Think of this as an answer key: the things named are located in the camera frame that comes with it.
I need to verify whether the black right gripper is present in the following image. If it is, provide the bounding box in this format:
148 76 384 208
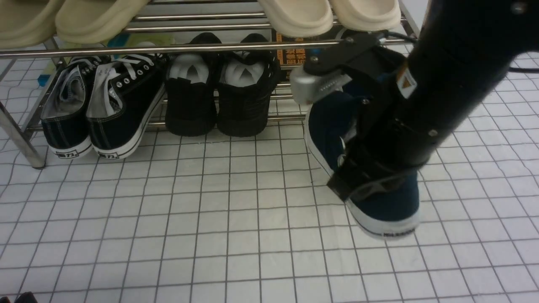
303 32 426 201

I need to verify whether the navy slip-on shoe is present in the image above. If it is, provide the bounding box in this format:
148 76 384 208
304 81 420 239

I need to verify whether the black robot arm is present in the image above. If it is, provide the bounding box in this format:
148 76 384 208
293 0 539 201

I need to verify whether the silver metal shoe rack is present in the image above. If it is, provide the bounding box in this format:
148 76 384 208
1 1 418 170

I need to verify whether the black orange printed box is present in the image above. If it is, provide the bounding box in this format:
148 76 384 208
272 25 358 83

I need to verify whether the far-right cream slipper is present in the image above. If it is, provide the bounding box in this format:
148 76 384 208
330 0 402 32

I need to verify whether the right black knit shoe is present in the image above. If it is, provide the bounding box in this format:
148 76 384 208
217 50 281 137

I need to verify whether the black knit shoe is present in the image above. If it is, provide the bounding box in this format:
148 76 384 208
164 51 222 137
217 50 281 137

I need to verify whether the left black knit shoe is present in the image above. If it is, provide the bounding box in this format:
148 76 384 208
164 51 222 137

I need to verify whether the right black canvas sneaker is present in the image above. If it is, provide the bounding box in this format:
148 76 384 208
86 53 168 160

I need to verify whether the black canvas sneaker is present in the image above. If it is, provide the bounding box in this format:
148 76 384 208
40 56 112 159
86 53 168 160

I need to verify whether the left black canvas sneaker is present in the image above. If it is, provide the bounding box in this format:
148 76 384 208
40 56 112 159

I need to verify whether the far-left beige slipper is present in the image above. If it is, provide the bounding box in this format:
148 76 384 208
0 0 64 49

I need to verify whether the dark object bottom left corner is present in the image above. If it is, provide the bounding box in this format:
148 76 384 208
0 292 38 303

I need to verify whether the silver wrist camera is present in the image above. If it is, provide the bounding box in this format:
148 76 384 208
289 66 352 105

